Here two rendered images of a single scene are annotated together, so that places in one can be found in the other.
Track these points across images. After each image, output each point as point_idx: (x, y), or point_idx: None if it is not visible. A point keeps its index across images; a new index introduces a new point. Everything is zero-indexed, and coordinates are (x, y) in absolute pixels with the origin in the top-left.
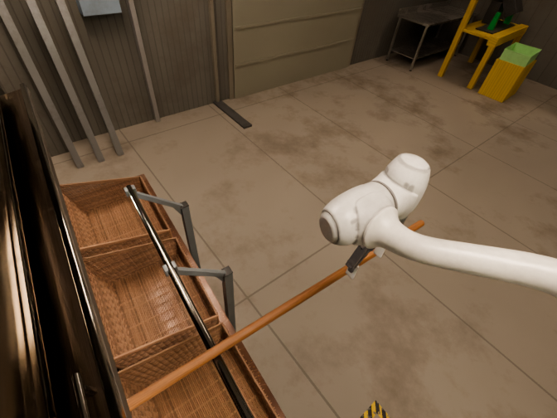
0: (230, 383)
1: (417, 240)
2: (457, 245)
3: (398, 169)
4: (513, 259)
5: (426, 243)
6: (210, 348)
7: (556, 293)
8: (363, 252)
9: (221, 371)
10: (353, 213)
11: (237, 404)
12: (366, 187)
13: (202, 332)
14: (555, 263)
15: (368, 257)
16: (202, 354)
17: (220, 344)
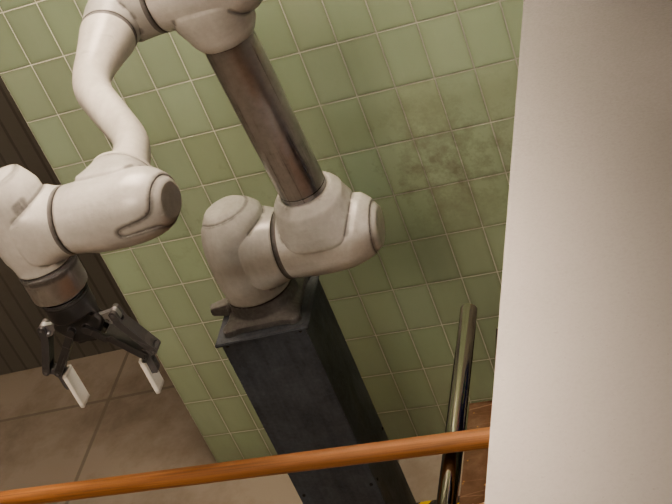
0: (454, 406)
1: (129, 128)
2: (112, 110)
3: (23, 179)
4: (99, 86)
5: (127, 123)
6: (448, 443)
7: (110, 78)
8: (127, 315)
9: (456, 425)
10: (135, 166)
11: (462, 383)
12: (74, 191)
13: (446, 492)
14: (84, 72)
15: (76, 481)
16: (465, 437)
17: (428, 439)
